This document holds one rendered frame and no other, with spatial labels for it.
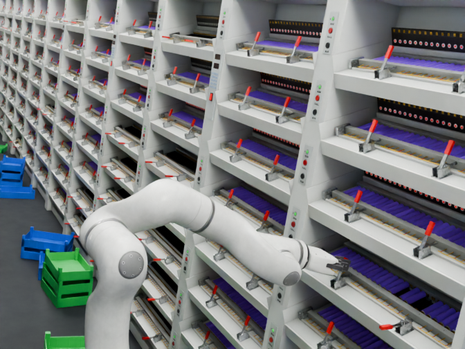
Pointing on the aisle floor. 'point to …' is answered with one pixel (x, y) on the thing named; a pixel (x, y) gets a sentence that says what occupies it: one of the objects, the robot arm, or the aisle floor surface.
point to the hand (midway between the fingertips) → (341, 263)
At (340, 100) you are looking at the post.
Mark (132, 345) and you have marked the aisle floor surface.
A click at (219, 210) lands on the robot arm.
